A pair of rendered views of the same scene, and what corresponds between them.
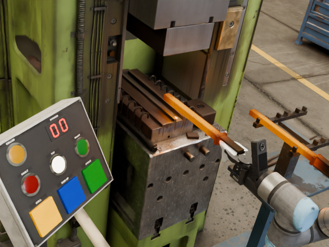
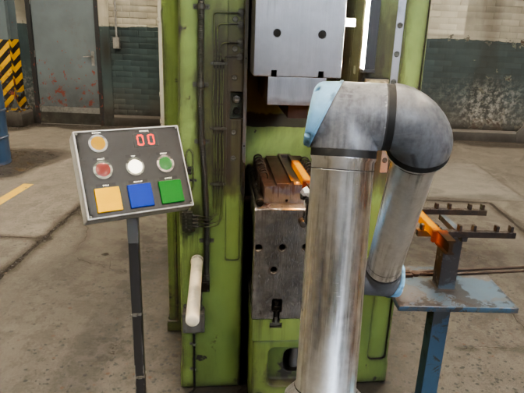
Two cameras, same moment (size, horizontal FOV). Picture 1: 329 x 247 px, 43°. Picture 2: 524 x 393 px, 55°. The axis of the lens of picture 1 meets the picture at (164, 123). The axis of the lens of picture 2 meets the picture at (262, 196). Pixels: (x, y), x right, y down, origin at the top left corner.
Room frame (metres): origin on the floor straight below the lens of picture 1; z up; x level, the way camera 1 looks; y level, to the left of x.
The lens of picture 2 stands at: (-0.18, -0.96, 1.52)
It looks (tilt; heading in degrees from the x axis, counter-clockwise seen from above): 18 degrees down; 35
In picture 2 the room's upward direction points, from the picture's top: 2 degrees clockwise
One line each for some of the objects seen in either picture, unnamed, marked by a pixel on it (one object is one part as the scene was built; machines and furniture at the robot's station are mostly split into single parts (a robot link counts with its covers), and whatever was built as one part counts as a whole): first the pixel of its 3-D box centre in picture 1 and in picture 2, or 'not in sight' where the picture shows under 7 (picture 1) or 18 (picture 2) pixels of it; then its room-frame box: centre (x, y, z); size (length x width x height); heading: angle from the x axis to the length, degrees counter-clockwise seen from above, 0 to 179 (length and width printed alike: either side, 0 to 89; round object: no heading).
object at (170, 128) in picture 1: (143, 102); (283, 175); (1.48, 0.10, 0.96); 0.42 x 0.20 x 0.09; 41
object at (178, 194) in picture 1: (145, 148); (293, 236); (1.52, 0.07, 0.69); 0.56 x 0.38 x 0.45; 41
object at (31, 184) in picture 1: (31, 184); (103, 169); (0.77, 0.30, 1.09); 0.05 x 0.03 x 0.04; 131
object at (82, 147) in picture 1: (82, 147); (165, 163); (0.95, 0.22, 1.09); 0.05 x 0.03 x 0.04; 131
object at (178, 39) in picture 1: (153, 16); (288, 85); (1.48, 0.10, 1.32); 0.42 x 0.20 x 0.10; 41
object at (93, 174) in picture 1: (93, 176); (171, 191); (0.93, 0.18, 1.01); 0.07 x 0.05 x 0.07; 156
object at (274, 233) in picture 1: (286, 233); not in sight; (0.92, -0.42, 0.91); 0.12 x 0.09 x 0.12; 118
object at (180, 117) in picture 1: (149, 93); (290, 168); (1.49, 0.08, 0.99); 0.42 x 0.05 x 0.01; 41
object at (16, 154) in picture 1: (16, 154); (97, 143); (0.78, 0.34, 1.16); 0.05 x 0.03 x 0.04; 131
